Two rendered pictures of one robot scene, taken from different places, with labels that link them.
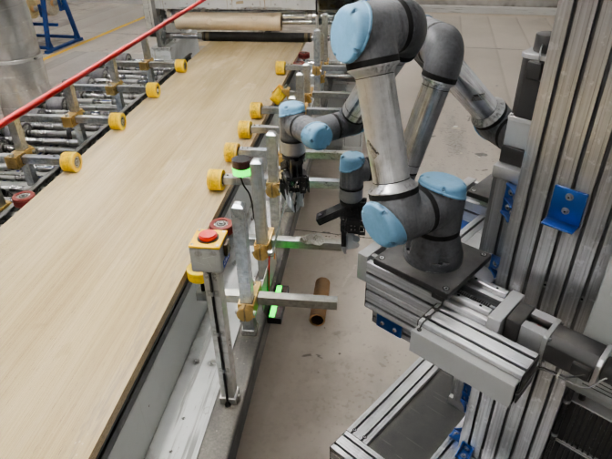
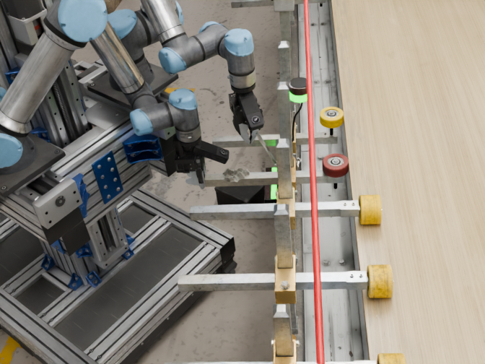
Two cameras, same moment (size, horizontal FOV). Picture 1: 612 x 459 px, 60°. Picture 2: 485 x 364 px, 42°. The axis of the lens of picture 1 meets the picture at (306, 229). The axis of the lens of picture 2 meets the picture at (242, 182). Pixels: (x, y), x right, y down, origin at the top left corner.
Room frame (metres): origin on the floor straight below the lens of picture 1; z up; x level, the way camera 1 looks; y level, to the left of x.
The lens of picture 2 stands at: (3.02, 0.01, 2.18)
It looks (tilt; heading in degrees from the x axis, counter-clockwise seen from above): 41 degrees down; 180
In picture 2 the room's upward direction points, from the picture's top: 7 degrees counter-clockwise
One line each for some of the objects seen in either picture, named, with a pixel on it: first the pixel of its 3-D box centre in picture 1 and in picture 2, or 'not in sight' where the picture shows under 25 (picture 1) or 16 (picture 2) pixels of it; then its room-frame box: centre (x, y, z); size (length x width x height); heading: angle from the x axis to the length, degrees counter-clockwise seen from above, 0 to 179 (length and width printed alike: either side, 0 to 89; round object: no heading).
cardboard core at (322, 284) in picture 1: (320, 300); not in sight; (2.14, -0.07, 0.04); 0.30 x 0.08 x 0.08; 172
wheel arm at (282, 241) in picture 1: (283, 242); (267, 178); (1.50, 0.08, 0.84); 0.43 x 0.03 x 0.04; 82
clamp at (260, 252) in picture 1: (263, 243); (289, 174); (1.49, 0.15, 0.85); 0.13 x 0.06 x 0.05; 172
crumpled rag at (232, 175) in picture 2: (312, 236); (235, 172); (1.49, -0.02, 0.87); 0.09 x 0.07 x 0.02; 82
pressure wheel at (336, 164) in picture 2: (222, 236); (335, 174); (1.53, 0.29, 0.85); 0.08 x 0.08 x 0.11
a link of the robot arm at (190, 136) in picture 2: (351, 192); (188, 131); (1.47, -0.14, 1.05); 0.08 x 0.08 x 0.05
